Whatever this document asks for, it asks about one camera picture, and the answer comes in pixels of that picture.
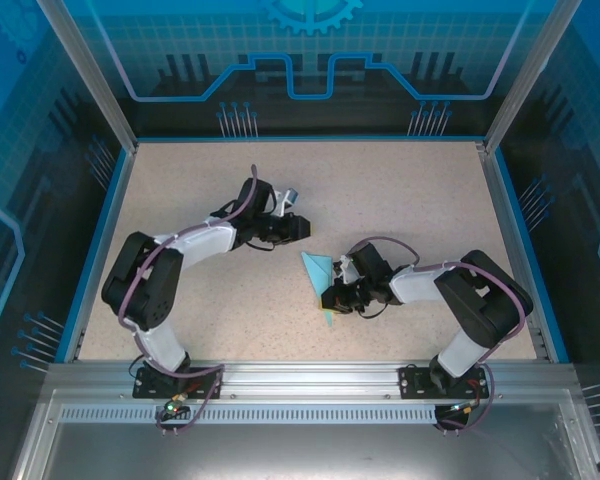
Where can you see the light blue paper sheet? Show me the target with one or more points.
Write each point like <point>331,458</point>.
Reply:
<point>316,270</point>

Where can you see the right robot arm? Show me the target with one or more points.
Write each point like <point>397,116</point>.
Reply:
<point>480,295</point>

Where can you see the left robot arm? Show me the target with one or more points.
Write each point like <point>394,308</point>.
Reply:
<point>140,285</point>

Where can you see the metal tray panel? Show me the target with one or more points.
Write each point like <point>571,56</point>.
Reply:
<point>305,450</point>

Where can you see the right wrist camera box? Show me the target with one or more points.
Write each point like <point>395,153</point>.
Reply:
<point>345,270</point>

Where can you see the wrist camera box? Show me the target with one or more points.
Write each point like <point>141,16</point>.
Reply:
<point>345,270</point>
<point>286,200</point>

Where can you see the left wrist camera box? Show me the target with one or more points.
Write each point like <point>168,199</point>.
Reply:
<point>286,200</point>

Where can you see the aluminium mounting rail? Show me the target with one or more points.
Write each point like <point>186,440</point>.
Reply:
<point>305,380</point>

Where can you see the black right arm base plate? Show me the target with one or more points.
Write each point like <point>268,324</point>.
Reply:
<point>411,382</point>

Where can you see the blue aluminium side frame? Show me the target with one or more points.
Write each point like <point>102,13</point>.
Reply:
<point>99,250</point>
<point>522,250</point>

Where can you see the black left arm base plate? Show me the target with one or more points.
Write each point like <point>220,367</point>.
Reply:
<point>141,389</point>

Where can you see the aluminium corner post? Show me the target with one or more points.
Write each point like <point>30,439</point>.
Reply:
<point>97,85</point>
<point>522,85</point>

